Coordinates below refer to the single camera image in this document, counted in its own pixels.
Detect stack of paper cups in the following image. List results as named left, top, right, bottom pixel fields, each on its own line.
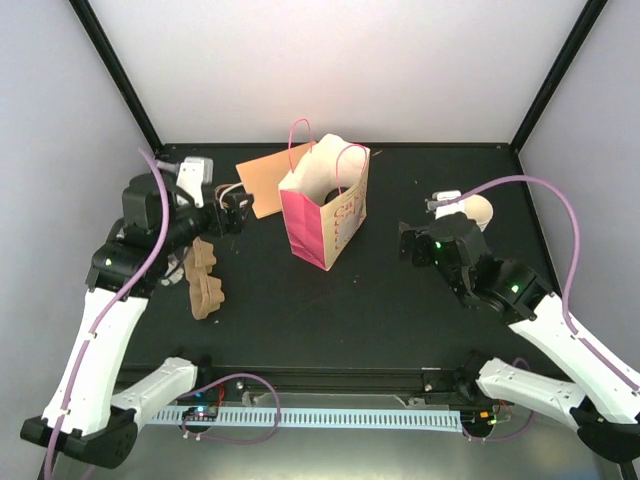
left=463, top=194, right=494, bottom=232

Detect cream cakes paper bag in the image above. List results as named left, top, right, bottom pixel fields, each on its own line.
left=278, top=134, right=371, bottom=271

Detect brown pulp cup carriers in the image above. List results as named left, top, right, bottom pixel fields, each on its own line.
left=184, top=237, right=225, bottom=320

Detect white straws bundle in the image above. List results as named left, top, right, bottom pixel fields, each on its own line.
left=159, top=250, right=186, bottom=287

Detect black cup lid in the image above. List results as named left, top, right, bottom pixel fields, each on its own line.
left=323, top=187, right=345, bottom=205

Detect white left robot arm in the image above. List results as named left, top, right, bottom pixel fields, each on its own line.
left=20, top=173, right=254, bottom=469

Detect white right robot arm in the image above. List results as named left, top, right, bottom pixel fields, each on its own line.
left=399, top=213, right=639, bottom=464

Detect plain brown paper bag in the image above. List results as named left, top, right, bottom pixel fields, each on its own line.
left=218, top=141, right=316, bottom=219

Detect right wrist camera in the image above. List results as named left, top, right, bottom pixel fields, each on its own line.
left=425, top=190, right=465, bottom=219

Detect light blue cable duct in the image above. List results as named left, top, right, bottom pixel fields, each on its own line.
left=148, top=405, right=462, bottom=433

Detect black frame post left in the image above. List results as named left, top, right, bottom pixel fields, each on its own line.
left=69, top=0, right=164, bottom=153

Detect black frame post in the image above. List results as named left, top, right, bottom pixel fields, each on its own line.
left=510, top=0, right=608, bottom=154
left=69, top=0, right=164, bottom=153

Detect black frame post right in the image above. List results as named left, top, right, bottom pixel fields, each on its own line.
left=510, top=0, right=608, bottom=154

